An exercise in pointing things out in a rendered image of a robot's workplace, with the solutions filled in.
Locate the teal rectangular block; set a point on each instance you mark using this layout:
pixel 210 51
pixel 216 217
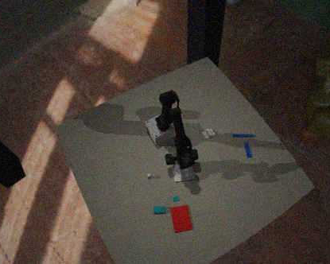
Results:
pixel 159 209

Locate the red flat plate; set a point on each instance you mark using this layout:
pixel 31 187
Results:
pixel 181 219

